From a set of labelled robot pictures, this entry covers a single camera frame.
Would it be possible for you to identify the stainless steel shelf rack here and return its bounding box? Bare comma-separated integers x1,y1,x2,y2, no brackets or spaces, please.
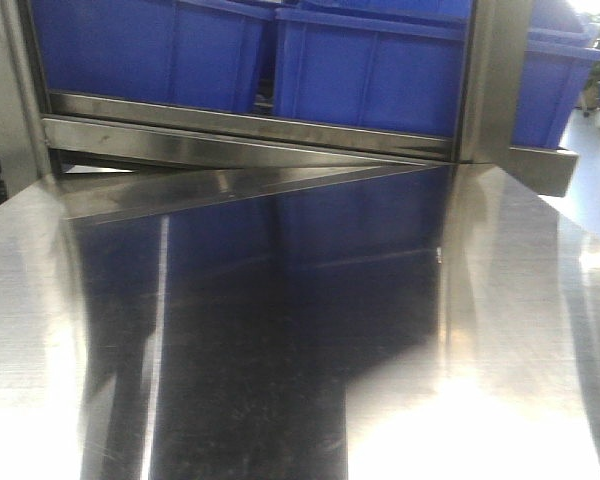
0,0,580,221

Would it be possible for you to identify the blue plastic bin middle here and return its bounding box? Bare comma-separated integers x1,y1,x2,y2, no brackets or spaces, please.
273,7,466,137

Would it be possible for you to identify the blue plastic bin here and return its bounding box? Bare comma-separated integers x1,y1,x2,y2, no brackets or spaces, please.
31,1,275,113
511,1,600,149
273,7,466,137

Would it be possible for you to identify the blue plastic bin left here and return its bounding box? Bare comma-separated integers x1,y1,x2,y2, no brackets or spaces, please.
31,1,275,113

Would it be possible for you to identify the blue plastic bin right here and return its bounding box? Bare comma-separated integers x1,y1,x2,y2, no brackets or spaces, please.
511,1,600,149

